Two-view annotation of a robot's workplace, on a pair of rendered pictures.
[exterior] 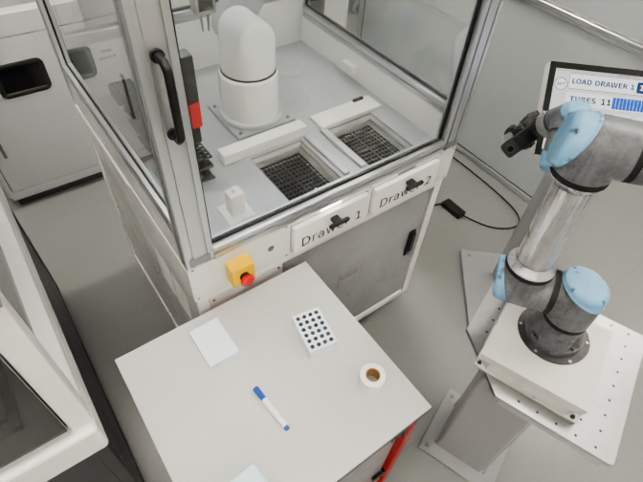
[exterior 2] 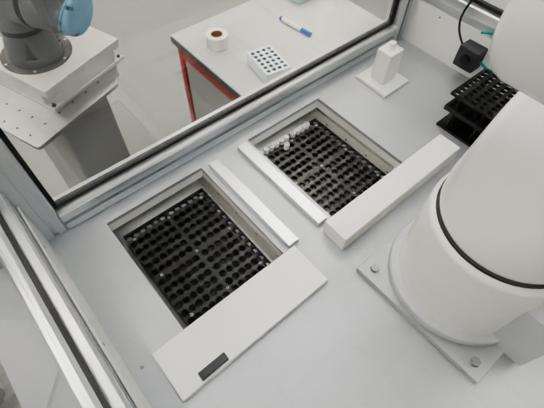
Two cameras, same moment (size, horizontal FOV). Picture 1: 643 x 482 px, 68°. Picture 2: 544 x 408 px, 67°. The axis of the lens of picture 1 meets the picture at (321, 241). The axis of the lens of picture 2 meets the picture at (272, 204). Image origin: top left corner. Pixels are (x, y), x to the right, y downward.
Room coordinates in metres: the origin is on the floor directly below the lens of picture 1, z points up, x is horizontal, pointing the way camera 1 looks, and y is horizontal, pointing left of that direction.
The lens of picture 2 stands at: (1.74, -0.03, 1.56)
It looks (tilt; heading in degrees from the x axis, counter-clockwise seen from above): 56 degrees down; 177
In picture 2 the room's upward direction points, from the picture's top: 2 degrees clockwise
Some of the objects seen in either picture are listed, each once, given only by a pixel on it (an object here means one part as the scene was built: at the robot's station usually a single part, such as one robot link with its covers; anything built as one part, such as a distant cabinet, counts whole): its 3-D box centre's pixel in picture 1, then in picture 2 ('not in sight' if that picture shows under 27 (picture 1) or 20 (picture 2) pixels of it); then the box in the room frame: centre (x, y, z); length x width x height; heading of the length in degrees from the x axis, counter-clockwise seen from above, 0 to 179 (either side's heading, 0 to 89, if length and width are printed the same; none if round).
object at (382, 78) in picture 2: not in sight; (387, 61); (0.98, 0.26, 1.00); 0.09 x 0.08 x 0.10; 39
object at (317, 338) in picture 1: (314, 332); not in sight; (0.70, 0.00, 0.78); 0.12 x 0.08 x 0.04; 30
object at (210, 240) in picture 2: not in sight; (198, 258); (1.39, -0.14, 0.87); 0.22 x 0.18 x 0.06; 39
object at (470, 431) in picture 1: (498, 401); not in sight; (0.73, -0.66, 0.38); 0.30 x 0.30 x 0.76; 59
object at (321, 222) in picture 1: (331, 222); not in sight; (1.04, -0.03, 0.87); 0.29 x 0.02 x 0.11; 129
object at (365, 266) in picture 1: (268, 225); not in sight; (1.44, 0.24, 0.40); 1.03 x 0.95 x 0.80; 129
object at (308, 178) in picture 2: not in sight; (319, 175); (1.19, 0.10, 0.87); 0.22 x 0.18 x 0.06; 39
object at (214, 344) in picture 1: (213, 342); not in sight; (0.64, 0.27, 0.77); 0.13 x 0.09 x 0.02; 40
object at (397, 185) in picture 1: (405, 186); not in sight; (1.24, -0.27, 0.87); 0.29 x 0.02 x 0.11; 129
